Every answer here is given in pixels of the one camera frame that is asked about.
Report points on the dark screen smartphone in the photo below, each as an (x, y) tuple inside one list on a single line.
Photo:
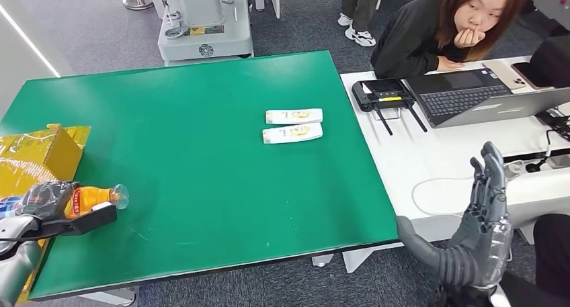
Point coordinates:
[(525, 73)]

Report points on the orange detergent bottle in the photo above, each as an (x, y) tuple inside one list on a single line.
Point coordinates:
[(93, 197)]

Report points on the beige smartphone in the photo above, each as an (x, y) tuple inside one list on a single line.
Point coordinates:
[(503, 73)]

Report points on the grey open laptop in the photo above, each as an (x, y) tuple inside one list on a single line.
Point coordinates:
[(465, 96)]

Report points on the black remote controller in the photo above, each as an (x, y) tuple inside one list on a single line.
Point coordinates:
[(380, 94)]

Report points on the small white table foot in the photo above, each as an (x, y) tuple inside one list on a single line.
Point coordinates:
[(321, 260)]

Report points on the white table leg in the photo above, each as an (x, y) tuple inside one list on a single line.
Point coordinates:
[(356, 259)]

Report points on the white shampoo bottle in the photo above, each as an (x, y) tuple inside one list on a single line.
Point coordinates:
[(291, 116), (289, 133)]

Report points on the standing person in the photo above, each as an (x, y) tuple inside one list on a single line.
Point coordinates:
[(360, 11)]

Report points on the white charger plug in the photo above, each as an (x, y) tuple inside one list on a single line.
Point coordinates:
[(516, 169)]

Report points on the white robot stand machine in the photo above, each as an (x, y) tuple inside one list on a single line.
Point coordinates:
[(205, 33)]

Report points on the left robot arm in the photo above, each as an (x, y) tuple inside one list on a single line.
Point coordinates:
[(15, 260)]

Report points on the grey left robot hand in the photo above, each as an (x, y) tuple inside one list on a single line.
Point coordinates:
[(46, 200)]

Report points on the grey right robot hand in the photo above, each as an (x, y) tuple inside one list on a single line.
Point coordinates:
[(481, 256)]

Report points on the yellow taped cardboard box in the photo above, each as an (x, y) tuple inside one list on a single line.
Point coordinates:
[(31, 158)]

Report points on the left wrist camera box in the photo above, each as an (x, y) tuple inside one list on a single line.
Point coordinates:
[(91, 218)]

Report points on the seated person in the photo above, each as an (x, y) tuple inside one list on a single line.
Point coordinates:
[(407, 33)]

